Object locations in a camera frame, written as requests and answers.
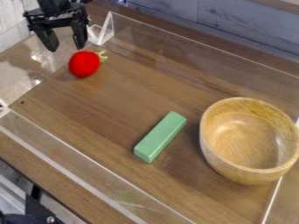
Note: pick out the clear acrylic enclosure wall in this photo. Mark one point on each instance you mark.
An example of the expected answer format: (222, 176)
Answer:
(69, 129)

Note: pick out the green rectangular block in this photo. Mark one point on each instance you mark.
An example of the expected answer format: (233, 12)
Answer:
(157, 138)

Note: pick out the black metal clamp base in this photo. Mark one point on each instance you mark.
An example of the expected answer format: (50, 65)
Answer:
(36, 214)

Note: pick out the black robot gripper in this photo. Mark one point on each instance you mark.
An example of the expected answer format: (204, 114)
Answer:
(56, 15)

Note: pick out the wooden bowl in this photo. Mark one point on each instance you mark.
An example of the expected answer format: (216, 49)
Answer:
(248, 140)

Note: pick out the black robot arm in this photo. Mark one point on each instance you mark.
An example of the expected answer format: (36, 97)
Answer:
(54, 14)

